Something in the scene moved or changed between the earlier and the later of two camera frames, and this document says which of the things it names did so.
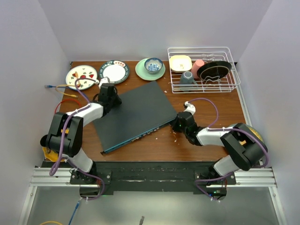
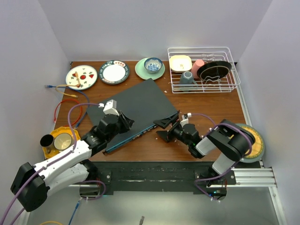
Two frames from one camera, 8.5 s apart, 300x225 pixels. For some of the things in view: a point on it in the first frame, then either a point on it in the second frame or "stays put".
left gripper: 118,101 → 126,123
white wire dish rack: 202,70 stays put
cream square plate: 180,63 stays put
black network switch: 143,108 stays put
